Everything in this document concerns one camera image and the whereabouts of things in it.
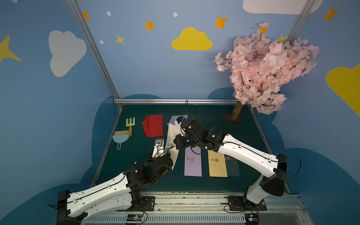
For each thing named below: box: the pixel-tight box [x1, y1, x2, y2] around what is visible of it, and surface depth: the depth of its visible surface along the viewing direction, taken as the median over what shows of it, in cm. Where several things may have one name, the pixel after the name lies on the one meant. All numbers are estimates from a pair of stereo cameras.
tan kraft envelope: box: [207, 150, 228, 178], surface depth 90 cm
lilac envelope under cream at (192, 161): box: [183, 146, 203, 177], surface depth 90 cm
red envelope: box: [142, 113, 164, 138], surface depth 113 cm
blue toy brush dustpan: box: [112, 126, 133, 150], surface depth 103 cm
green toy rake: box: [125, 117, 136, 137], surface depth 110 cm
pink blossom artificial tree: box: [214, 22, 320, 120], surface depth 73 cm
